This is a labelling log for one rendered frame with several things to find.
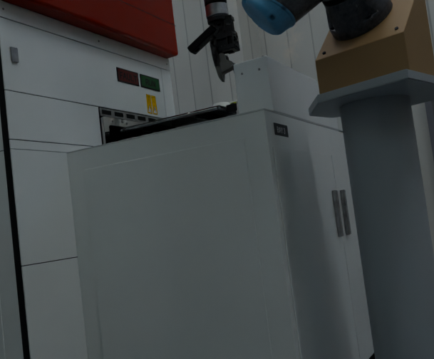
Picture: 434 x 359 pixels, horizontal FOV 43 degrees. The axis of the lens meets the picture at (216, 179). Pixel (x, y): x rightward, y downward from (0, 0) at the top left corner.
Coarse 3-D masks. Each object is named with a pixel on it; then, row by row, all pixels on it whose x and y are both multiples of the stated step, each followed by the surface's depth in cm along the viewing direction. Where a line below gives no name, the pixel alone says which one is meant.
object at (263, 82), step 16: (240, 64) 140; (256, 64) 138; (272, 64) 140; (240, 80) 140; (256, 80) 138; (272, 80) 138; (288, 80) 148; (304, 80) 160; (240, 96) 140; (256, 96) 138; (272, 96) 137; (288, 96) 146; (304, 96) 158; (240, 112) 140; (288, 112) 145; (304, 112) 156; (336, 128) 182
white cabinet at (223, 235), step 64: (192, 128) 140; (256, 128) 132; (320, 128) 167; (128, 192) 149; (192, 192) 140; (256, 192) 132; (320, 192) 157; (128, 256) 149; (192, 256) 140; (256, 256) 131; (320, 256) 149; (128, 320) 149; (192, 320) 139; (256, 320) 131; (320, 320) 142
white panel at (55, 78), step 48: (0, 0) 147; (0, 48) 145; (48, 48) 160; (96, 48) 179; (0, 96) 145; (48, 96) 158; (96, 96) 176; (144, 96) 199; (48, 144) 155; (96, 144) 172
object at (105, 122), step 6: (102, 120) 175; (108, 120) 177; (114, 120) 180; (120, 120) 183; (126, 120) 186; (102, 126) 175; (108, 126) 177; (114, 126) 181; (120, 126) 183; (126, 126) 185; (102, 132) 175; (108, 132) 177; (102, 138) 175; (108, 138) 176; (102, 144) 175
